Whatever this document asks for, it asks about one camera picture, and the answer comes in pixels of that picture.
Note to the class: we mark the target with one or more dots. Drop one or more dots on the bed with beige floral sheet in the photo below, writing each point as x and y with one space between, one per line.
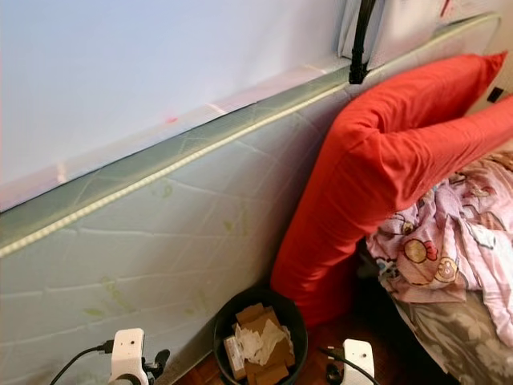
465 345

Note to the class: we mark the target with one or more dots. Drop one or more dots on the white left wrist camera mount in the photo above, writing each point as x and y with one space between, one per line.
128 354

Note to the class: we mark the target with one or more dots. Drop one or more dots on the white fabric bag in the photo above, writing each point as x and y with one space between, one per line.
425 24

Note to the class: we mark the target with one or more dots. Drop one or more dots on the brown cardboard scraps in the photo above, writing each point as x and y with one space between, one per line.
256 314

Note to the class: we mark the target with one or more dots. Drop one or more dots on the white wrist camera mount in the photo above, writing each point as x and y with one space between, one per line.
128 354
358 361

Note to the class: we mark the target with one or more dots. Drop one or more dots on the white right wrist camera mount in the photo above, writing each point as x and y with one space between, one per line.
358 361

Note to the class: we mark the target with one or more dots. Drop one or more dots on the pink cartoon print blanket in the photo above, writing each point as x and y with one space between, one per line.
441 249

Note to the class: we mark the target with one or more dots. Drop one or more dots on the small red tag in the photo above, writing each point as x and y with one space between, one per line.
446 8

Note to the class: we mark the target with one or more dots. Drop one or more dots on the black round waste bin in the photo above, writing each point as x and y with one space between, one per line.
293 325

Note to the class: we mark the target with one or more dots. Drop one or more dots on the dark wall socket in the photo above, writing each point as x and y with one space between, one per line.
495 95

